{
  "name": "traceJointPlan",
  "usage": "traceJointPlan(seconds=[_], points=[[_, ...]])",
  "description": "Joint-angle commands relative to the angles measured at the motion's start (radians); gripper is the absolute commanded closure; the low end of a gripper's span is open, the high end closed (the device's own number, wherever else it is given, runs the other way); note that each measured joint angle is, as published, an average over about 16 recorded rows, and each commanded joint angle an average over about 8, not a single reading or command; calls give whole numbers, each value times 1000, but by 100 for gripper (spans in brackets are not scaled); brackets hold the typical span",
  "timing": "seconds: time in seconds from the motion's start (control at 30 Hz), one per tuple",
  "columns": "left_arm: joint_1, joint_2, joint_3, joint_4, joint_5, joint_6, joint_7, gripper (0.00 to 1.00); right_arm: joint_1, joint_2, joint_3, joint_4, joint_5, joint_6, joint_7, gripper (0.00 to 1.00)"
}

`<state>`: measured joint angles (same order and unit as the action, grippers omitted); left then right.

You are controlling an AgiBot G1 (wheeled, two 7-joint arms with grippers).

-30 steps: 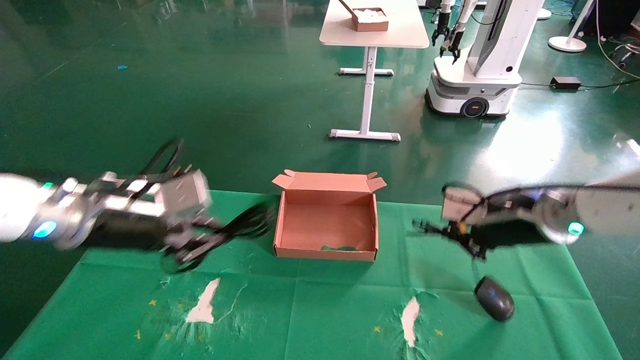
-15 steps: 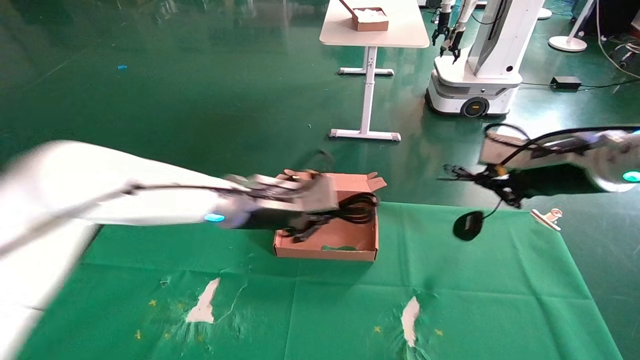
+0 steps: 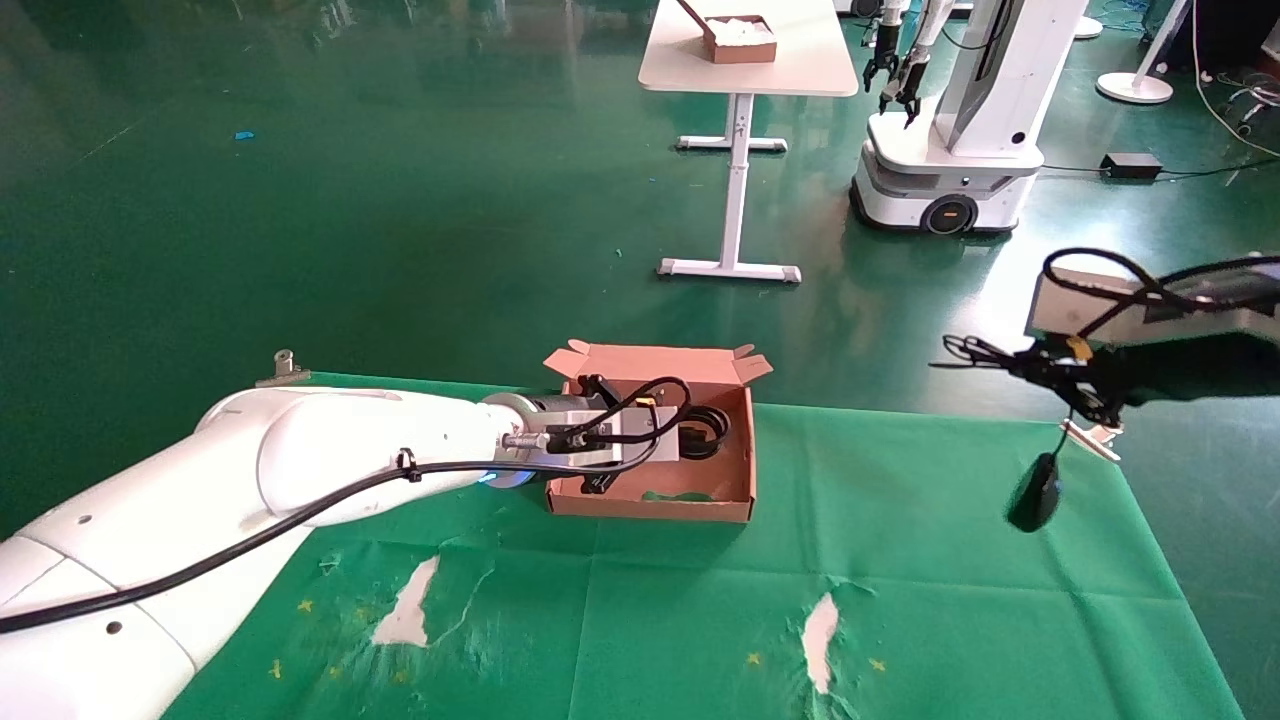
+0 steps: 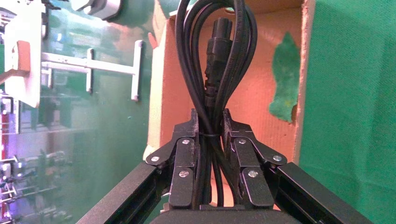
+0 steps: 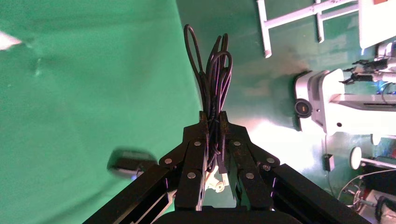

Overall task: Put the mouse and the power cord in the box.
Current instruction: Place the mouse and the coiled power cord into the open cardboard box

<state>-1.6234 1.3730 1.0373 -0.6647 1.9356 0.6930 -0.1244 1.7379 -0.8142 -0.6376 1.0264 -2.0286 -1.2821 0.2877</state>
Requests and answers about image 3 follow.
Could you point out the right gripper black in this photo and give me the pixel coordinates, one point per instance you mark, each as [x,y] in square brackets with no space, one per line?
[1200,365]

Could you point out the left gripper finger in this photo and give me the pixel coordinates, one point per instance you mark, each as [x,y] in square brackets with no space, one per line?
[598,388]
[596,483]

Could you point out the slim white robot arm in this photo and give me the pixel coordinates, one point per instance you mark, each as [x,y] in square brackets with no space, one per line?
[890,15]
[935,20]

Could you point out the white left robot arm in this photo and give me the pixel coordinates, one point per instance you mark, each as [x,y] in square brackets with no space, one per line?
[350,450]

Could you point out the open brown cardboard box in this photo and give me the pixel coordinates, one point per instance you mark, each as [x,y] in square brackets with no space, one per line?
[720,490]

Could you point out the small brown cardboard box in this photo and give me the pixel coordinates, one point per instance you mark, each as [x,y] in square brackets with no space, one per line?
[745,53]

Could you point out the silver binder clip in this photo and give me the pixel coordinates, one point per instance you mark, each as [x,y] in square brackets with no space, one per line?
[285,375]
[1095,443]

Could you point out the green table cloth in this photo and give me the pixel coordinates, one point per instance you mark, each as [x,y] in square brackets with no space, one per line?
[700,620]

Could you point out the black power adapter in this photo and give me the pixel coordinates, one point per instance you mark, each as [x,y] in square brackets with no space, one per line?
[1132,166]

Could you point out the white wheeled robot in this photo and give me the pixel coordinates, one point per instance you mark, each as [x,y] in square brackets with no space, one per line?
[960,160]

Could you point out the white round stand base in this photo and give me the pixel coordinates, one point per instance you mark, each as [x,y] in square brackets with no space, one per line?
[1135,88]

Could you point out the small black robot gripper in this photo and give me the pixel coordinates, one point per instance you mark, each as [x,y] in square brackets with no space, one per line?
[905,90]
[884,62]

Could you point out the white crumpled filling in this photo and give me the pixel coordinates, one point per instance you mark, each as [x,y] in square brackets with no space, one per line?
[745,30]

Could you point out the right wrist grey camera box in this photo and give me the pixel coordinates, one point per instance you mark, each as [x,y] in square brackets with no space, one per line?
[1070,310]

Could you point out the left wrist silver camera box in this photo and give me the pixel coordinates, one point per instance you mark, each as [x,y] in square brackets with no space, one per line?
[665,445]

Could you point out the white pedestal table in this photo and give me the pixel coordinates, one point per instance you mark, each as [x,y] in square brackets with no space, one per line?
[800,70]

